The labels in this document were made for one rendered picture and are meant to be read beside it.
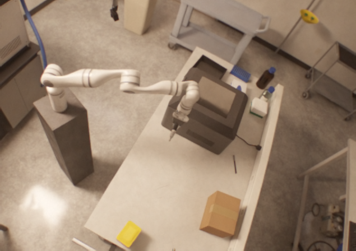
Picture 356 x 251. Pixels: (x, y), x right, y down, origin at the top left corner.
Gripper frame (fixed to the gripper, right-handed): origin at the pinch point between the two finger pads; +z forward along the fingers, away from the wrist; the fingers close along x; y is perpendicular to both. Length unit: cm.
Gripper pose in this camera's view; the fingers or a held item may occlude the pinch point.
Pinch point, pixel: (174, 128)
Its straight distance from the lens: 154.3
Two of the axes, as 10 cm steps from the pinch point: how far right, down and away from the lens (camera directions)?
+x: -9.1, -4.1, -0.1
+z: -2.3, 5.1, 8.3
